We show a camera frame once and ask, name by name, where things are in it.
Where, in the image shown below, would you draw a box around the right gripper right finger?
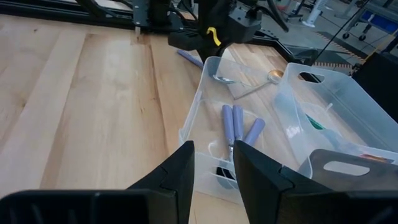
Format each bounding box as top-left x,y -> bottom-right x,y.
233,140 -> 346,224

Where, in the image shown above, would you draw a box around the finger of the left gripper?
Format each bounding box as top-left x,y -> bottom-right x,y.
214,43 -> 229,60
198,46 -> 215,62

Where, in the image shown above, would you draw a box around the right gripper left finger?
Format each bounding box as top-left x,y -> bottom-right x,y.
127,140 -> 196,224

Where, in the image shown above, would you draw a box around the yellow tag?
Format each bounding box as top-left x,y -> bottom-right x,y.
206,27 -> 222,47

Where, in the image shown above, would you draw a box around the clear plastic bin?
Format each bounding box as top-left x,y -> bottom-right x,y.
178,55 -> 313,206
272,62 -> 398,175

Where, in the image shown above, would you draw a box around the grey plastic bin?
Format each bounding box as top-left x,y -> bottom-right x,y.
297,148 -> 398,192

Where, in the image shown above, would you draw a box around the white floor stand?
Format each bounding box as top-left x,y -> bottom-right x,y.
302,0 -> 330,28

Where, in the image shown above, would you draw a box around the hazard striped floor mat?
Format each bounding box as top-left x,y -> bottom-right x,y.
312,30 -> 365,68

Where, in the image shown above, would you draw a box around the black panel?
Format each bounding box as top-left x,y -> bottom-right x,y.
351,51 -> 398,123

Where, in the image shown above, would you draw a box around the blue rolling cart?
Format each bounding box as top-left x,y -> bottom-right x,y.
341,0 -> 398,42

